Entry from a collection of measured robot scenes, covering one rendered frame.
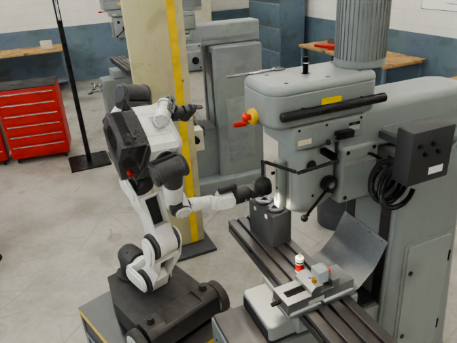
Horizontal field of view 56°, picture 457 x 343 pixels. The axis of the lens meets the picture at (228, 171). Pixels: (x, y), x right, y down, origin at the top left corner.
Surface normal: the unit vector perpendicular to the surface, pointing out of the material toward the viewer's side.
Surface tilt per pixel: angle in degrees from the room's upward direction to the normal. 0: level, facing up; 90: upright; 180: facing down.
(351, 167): 90
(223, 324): 0
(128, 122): 35
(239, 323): 0
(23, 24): 90
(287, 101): 90
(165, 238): 61
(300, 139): 90
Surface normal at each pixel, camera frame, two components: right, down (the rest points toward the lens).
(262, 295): -0.05, -0.90
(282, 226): 0.52, 0.35
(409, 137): -0.91, 0.22
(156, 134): 0.33, -0.57
